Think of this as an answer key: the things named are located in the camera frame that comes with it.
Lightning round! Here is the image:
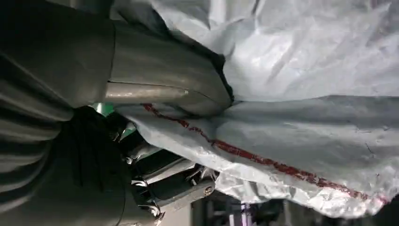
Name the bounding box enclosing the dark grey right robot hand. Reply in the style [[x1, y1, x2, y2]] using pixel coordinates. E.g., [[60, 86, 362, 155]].
[[0, 0, 235, 226]]

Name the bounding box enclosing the green conveyor belt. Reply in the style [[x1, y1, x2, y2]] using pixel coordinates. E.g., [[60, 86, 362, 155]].
[[90, 103, 115, 117]]

